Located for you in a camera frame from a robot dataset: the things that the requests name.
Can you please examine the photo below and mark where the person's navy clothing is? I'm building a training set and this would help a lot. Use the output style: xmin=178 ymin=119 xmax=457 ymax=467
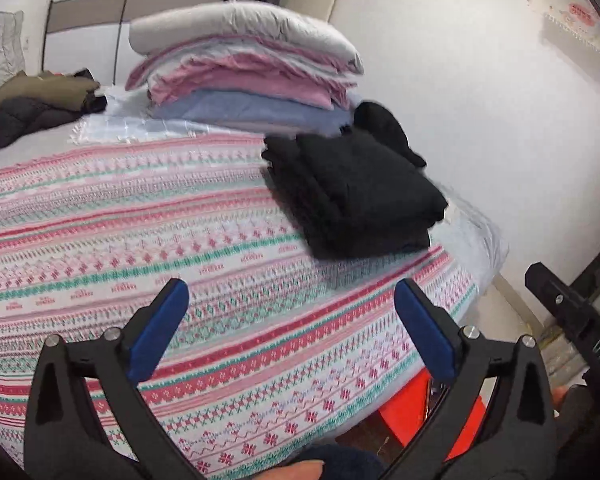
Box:
xmin=290 ymin=444 xmax=386 ymax=480

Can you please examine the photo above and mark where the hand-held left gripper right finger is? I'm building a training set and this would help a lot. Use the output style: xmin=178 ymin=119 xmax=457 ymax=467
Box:
xmin=380 ymin=278 xmax=558 ymax=480

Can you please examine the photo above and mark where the small black cloth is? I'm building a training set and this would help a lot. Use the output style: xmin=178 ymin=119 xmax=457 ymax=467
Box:
xmin=352 ymin=101 xmax=427 ymax=170

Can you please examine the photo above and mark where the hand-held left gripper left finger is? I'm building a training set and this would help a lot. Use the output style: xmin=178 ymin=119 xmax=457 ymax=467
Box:
xmin=24 ymin=278 xmax=206 ymax=480

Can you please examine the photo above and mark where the pale blue checked cloth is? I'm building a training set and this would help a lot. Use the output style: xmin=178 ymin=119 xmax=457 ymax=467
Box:
xmin=67 ymin=112 xmax=266 ymax=147

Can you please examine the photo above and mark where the white wardrobe with brown band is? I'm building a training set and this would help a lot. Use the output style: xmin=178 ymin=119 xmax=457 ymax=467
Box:
xmin=42 ymin=0 xmax=243 ymax=86

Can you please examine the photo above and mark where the person's left hand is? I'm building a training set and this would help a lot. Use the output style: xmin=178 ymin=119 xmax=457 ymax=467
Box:
xmin=260 ymin=462 xmax=326 ymax=480

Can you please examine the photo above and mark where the pink folded sheet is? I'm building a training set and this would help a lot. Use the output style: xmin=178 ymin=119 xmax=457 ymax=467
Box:
xmin=147 ymin=55 xmax=358 ymax=111

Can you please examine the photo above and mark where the blue folded blanket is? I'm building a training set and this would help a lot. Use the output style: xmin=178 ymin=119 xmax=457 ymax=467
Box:
xmin=150 ymin=89 xmax=356 ymax=136

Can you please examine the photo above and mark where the dark navy puffer jacket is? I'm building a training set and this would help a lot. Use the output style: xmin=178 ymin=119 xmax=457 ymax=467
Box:
xmin=0 ymin=95 xmax=108 ymax=150

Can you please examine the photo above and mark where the large black sweater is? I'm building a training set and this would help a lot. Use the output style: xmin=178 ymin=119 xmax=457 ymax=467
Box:
xmin=261 ymin=127 xmax=448 ymax=261

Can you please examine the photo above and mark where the person's right forearm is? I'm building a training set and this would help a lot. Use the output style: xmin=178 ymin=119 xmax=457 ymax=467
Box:
xmin=555 ymin=385 xmax=600 ymax=480

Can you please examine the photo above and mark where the red green patterned blanket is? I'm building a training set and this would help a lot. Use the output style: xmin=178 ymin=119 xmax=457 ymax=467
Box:
xmin=0 ymin=127 xmax=481 ymax=480

